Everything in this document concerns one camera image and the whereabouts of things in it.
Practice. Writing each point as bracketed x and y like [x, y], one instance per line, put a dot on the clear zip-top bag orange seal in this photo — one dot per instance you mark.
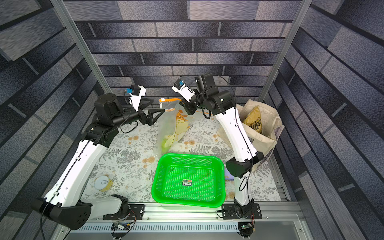
[173, 124]

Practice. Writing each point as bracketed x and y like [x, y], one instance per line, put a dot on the small sticker in basket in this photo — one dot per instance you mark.
[187, 182]

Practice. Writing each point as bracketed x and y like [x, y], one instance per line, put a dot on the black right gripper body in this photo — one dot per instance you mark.
[188, 106]

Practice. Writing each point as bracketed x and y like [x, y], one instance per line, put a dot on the green pear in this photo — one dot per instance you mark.
[164, 148]

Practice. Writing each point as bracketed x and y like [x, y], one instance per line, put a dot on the green plastic basket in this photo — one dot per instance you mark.
[208, 180]

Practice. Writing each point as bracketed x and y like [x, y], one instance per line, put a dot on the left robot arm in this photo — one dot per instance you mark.
[62, 204]

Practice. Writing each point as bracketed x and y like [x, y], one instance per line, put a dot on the right circuit board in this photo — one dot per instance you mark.
[245, 229]

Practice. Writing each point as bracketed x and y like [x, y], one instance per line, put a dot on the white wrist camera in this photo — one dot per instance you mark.
[181, 88]
[135, 93]

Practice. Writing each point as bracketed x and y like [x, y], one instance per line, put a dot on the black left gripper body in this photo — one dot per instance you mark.
[143, 118]

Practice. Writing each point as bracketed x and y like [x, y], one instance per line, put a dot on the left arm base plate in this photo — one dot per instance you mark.
[131, 212]

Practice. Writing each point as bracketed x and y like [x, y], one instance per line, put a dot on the yellow chips bag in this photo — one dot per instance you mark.
[254, 120]

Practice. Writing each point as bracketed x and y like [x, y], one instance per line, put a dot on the beige canvas tote bag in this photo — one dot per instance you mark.
[252, 131]

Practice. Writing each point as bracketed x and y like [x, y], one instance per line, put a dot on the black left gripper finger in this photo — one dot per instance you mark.
[145, 102]
[154, 115]

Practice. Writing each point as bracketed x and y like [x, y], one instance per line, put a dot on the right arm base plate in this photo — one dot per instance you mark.
[237, 212]

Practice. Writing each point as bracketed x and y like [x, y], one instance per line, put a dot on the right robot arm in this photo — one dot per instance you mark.
[222, 105]

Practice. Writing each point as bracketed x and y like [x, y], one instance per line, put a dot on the left circuit board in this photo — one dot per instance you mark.
[120, 227]

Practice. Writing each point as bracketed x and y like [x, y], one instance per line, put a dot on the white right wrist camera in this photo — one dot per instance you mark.
[181, 88]

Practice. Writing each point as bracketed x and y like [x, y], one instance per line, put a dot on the purple tissue pack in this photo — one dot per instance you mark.
[229, 177]

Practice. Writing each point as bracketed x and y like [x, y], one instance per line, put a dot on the circuit board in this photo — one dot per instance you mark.
[245, 229]
[120, 227]

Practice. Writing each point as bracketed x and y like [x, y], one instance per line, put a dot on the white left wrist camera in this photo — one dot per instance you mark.
[135, 93]

